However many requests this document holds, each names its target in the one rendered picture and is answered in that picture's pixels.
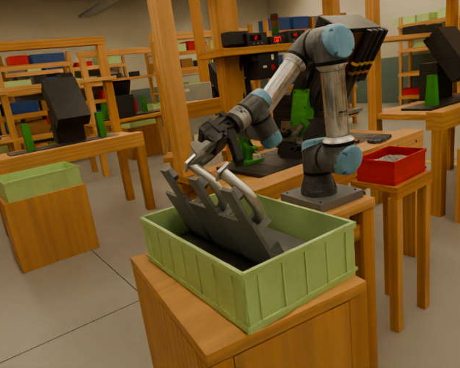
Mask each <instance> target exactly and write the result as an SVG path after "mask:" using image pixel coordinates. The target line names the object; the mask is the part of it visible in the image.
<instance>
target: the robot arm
mask: <svg viewBox="0 0 460 368"><path fill-rule="evenodd" d="M354 45H355V42H354V37H353V34H352V32H351V30H350V29H349V28H348V27H347V26H345V25H343V24H340V23H337V24H329V25H327V26H323V27H319V28H312V29H310V30H308V31H306V32H304V33H303V34H302V35H301V36H300V37H299V38H298V39H297V40H296V41H295V42H294V43H293V44H292V46H291V47H290V48H289V49H288V51H287V52H286V54H285V55H284V61H283V62H282V64H281V65H280V67H279V68H278V70H277V71H276V72H275V73H274V75H273V76H272V78H271V79H270V81H269V82H268V83H267V85H266V86H265V88H264V89H261V88H257V89H255V90H254V91H253V92H251V93H249V94H248V95H247V96H246V97H245V98H244V99H243V100H242V101H241V102H240V103H239V104H238V105H236V106H235V107H234V108H233V109H231V110H230V111H229V112H228V113H227V114H226V113H225V112H224V111H223V110H222V111H221V112H220V113H219V116H218V117H217V118H216V119H215V120H212V119H211V118H210V119H208V120H207V121H206V122H205V123H203V124H202V125H201V126H200V127H199V136H198V139H197V140H198V141H199V142H200V143H198V142H194V141H193V142H191V143H190V146H191V148H192V151H191V152H190V153H189V156H190V157H191V156H192V155H193V154H195V155H196V156H195V158H194V159H193V160H192V161H191V163H190V165H193V164H200V165H201V166H204V165H205V164H207V163H209V162H210V161H211V160H213V159H214V157H216V156H217V154H219V153H220V152H221V151H222V150H223V149H224V148H225V146H226V144H228V146H229V149H230V152H231V155H232V159H233V162H234V164H235V166H236V167H238V166H242V165H243V163H244V160H245V157H244V155H243V153H242V149H241V147H240V144H239V141H238V139H237V136H238V137H241V138H243V139H253V140H258V141H260V143H261V145H262V146H263V147H264V148H265V149H272V148H274V147H276V146H278V145H279V144H280V143H281V142H282V139H283V138H282V135H281V133H280V130H279V129H278V127H277V125H276V123H275V121H274V119H273V118H272V116H271V113H272V111H273V109H274V108H275V107H276V106H277V104H278V103H279V101H280V100H281V99H282V97H283V96H284V94H285V93H286V91H287V90H288V89H289V88H290V86H291V84H292V83H293V81H294V80H295V79H296V77H297V76H298V75H299V73H300V72H303V71H304V70H305V69H306V68H307V67H308V66H309V65H310V64H311V63H313V62H315V68H316V69H317V70H318V71H320V73H321V88H322V96H323V111H324V118H325V126H326V137H319V138H315V139H308V140H305V141H303V143H302V150H301V152H302V163H303V173H304V177H303V180H302V186H301V189H300V190H301V195H303V196H306V197H310V198H322V197H327V196H332V195H334V194H336V193H337V185H336V183H335V181H334V178H333V175H332V173H335V174H337V175H351V174H353V173H354V172H355V171H356V170H357V169H358V168H359V167H360V165H361V162H362V156H363V155H362V151H361V149H360V148H359V147H358V146H357V145H355V139H354V137H353V136H352V135H351V134H350V129H349V119H348V101H347V91H346V81H345V67H346V65H347V64H348V57H349V56H350V55H351V53H352V52H353V51H352V50H353V49H354Z"/></svg>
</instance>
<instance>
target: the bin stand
mask: <svg viewBox="0 0 460 368"><path fill-rule="evenodd" d="M431 182H432V171H428V170H425V172H422V173H420V174H419V175H416V176H415V177H412V178H410V179H409V180H406V181H404V182H403V183H400V184H398V185H396V186H389V185H381V184H375V183H366V182H360V181H357V179H355V180H352V181H351V182H350V186H351V187H354V188H360V189H363V195H366V191H364V190H365V189H367V188H371V189H375V190H381V191H383V249H384V284H385V295H387V296H390V330H392V331H395V332H396V333H400V331H402V330H403V225H402V198H403V197H405V196H406V195H408V194H410V193H412V192H414V191H417V307H420V308H422V309H424V310H425V309H426V308H427V307H428V306H429V267H430V211H431Z"/></svg>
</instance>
